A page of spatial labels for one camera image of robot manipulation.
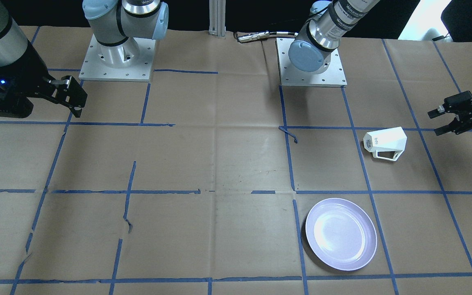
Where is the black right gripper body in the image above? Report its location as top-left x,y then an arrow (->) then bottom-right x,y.
0,49 -> 52,119

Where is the white angular cup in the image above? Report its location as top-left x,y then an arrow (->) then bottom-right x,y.
363,127 -> 408,162

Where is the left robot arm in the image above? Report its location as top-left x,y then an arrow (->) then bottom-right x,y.
287,0 -> 472,136

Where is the lavender plate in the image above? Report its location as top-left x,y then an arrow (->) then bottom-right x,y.
305,198 -> 378,271

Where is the brown paper table cover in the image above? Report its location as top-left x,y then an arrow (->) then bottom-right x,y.
0,31 -> 472,295

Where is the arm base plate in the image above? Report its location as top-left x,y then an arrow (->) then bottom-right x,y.
277,38 -> 347,87
79,36 -> 156,82

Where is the aluminium frame post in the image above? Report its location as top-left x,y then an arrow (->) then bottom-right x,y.
208,0 -> 226,39

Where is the metal cable connector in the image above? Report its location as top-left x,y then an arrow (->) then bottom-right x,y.
234,31 -> 298,43

